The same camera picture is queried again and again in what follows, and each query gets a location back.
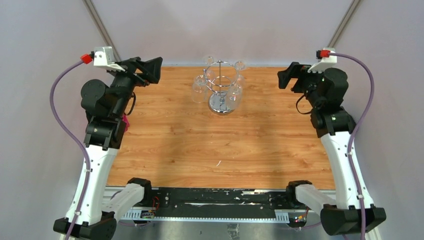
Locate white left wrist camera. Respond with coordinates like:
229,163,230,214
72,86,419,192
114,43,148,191
93,46,125,72

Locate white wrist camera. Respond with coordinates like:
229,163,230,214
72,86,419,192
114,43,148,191
93,46,125,72
307,47,337,74

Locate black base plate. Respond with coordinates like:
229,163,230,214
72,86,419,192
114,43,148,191
125,187,319,220

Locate chrome wine glass rack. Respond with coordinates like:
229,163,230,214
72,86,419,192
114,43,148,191
206,60,237,116

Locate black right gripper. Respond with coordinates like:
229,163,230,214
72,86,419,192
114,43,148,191
277,61,328,108

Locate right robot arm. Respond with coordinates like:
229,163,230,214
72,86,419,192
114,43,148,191
277,62,387,236

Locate pink cloth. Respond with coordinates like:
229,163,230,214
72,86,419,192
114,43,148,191
122,115,130,132

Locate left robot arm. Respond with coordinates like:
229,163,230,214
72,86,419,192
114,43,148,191
53,53,163,240

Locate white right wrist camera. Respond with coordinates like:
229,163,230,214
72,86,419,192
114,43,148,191
307,47,337,74

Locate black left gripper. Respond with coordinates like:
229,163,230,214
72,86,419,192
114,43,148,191
108,55,162,117

